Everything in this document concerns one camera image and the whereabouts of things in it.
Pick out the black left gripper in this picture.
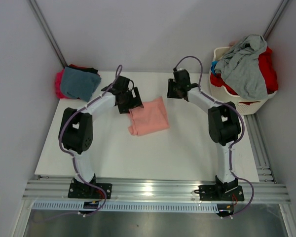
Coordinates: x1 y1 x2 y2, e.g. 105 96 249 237
118 87 143 114

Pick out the pink t shirt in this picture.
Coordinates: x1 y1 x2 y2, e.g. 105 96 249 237
128 97 170 136

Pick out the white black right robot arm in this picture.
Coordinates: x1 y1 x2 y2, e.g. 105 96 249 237
167 68 241 200

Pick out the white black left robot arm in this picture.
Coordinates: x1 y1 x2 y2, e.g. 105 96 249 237
58 76 144 198

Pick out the blue garment in basket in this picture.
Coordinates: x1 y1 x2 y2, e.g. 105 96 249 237
211 61 218 75

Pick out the folded black t shirt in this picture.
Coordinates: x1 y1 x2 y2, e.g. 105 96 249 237
68 64 98 74

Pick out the folded teal t shirt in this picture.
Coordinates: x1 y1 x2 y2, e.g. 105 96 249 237
60 67 102 102

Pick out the grey t shirt in basket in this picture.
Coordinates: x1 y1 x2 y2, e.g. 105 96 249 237
214 35 268 100

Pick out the folded magenta t shirt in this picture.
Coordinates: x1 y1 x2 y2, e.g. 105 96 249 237
55 68 74 99

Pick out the white perforated laundry basket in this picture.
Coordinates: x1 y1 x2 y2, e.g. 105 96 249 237
210 45 278 115

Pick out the red t shirt in basket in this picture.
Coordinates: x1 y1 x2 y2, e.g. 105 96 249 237
209 47 278 106

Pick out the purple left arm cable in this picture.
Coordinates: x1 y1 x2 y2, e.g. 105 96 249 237
58 64 124 218

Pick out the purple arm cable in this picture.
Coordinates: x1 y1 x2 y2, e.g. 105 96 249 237
173 56 255 220
58 64 124 218

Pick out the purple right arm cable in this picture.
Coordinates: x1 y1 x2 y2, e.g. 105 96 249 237
173 56 255 220

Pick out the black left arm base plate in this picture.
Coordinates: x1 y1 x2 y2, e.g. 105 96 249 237
68 182 112 199

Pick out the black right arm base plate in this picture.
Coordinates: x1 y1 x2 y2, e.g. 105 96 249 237
194 185 245 201

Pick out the white slotted cable duct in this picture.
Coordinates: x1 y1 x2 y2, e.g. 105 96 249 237
32 200 219 213

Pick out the left corner aluminium post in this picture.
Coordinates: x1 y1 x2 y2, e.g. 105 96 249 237
27 0 68 68

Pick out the corner aluminium post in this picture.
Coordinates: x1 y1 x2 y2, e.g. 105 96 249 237
27 0 68 68
263 0 291 40

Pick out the right corner aluminium post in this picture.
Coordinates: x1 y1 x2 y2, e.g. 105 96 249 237
263 0 291 40

